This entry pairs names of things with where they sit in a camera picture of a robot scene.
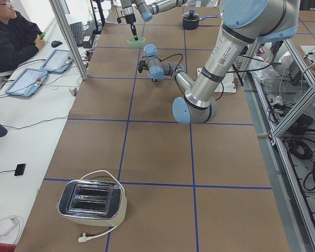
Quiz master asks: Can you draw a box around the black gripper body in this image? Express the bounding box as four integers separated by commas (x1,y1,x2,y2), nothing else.
125,13,135,25

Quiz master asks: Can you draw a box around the green bowl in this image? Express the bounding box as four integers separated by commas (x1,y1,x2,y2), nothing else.
127,37,146,48

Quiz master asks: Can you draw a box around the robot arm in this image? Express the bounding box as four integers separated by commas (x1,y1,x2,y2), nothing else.
117,0,187,41
138,1,300,124

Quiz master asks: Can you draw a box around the black keyboard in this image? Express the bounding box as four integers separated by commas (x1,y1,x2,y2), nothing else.
69,22,83,46

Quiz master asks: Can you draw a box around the dark blue saucepan with lid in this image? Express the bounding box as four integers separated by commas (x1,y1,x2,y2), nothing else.
182,9,218,30

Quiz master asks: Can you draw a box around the black computer mouse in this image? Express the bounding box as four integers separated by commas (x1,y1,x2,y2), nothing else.
51,40,62,48

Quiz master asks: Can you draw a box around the blue teach pendant tablet far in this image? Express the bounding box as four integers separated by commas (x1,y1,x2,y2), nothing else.
40,49,73,74

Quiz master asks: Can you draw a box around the blue teach pendant tablet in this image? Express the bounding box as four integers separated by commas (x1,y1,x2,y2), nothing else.
40,49,73,74
5,68,48,98

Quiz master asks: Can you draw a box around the blue teach pendant tablet near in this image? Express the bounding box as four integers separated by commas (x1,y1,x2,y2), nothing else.
5,68,48,98

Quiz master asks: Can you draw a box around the seated person in black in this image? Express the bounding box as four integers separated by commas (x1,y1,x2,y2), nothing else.
0,1,45,72

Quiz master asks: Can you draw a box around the silver white toaster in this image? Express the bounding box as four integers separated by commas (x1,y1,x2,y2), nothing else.
57,180,127,227

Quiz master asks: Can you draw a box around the small black box device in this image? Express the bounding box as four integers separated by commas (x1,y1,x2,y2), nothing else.
14,163,26,176

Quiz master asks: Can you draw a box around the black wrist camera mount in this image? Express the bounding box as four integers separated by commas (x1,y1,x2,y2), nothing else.
117,16,126,24
138,60,149,74

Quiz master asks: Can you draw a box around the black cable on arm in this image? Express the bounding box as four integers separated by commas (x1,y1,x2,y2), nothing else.
157,53,225,102

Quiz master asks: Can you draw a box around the aluminium frame post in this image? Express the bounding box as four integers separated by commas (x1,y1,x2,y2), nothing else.
49,0,88,80

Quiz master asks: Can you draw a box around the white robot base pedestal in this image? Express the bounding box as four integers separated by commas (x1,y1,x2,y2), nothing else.
214,73,237,93

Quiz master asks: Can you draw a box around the white toaster power cable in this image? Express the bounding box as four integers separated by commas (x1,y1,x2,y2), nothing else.
77,170,120,243

